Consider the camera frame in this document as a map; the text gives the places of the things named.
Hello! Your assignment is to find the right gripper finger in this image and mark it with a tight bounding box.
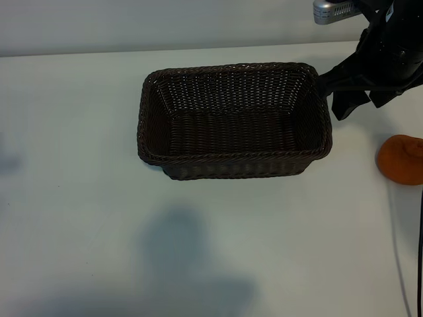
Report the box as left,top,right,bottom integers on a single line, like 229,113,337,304
330,89,371,121
369,89,400,109

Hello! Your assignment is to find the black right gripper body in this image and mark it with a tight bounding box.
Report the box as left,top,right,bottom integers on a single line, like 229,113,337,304
319,28,423,100

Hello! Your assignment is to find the orange fruit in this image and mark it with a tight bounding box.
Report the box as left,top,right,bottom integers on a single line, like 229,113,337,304
375,134,423,186

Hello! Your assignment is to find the dark brown woven basket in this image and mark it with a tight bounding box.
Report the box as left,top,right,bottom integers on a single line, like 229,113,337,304
136,61,333,181

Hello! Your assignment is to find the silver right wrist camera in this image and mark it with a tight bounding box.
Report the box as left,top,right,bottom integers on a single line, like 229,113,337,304
312,0,360,25

